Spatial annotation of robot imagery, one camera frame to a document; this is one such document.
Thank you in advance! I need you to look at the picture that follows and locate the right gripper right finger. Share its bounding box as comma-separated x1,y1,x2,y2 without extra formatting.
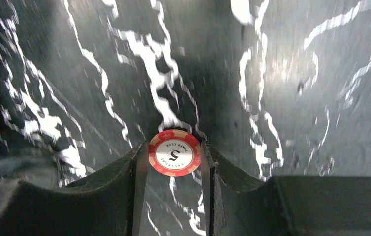
201,142,371,236

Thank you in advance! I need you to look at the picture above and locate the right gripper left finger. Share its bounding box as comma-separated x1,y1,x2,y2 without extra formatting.
0,142,149,236

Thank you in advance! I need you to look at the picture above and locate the red white poker chip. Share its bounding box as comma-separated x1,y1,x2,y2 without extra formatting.
148,129,202,177

